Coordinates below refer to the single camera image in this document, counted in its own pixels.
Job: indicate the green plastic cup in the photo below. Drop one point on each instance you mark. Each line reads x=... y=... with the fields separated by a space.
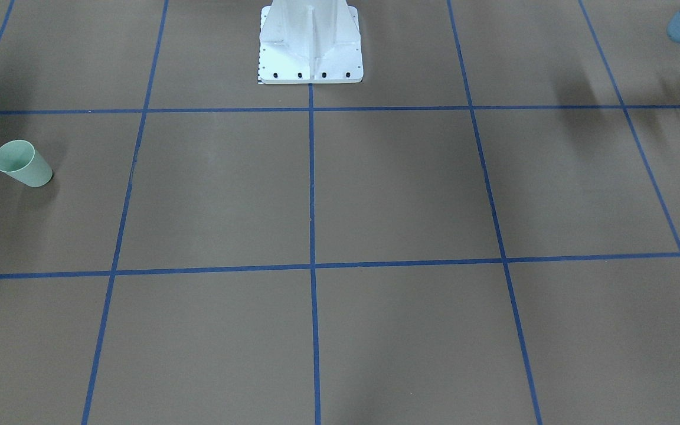
x=21 y=161

